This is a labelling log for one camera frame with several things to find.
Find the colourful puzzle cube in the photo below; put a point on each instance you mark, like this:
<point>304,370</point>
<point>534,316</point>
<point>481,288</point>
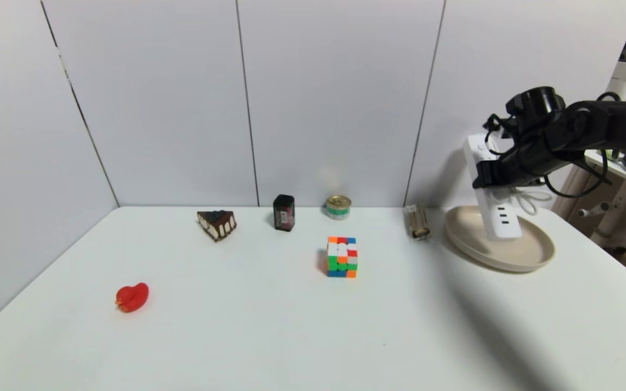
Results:
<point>342,258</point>

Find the brown round plate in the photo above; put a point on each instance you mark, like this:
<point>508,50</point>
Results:
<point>536,251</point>

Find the chocolate cake slice toy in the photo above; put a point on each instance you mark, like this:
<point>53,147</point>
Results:
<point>217,223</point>

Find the white power strip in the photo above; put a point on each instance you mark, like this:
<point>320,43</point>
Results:
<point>503,217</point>

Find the black rectangular tin box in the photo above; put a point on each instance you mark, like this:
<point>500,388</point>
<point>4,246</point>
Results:
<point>284,213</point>

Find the red rubber duck toy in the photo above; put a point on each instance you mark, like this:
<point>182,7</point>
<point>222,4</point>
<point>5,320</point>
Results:
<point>132,297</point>

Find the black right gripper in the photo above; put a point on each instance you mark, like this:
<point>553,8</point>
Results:
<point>488,175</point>

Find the small gold-lid tin can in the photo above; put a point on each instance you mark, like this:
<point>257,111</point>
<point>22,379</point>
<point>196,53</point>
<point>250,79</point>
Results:
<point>338,208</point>

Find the white side table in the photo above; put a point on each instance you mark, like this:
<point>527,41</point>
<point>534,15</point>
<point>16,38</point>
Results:
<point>625,209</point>

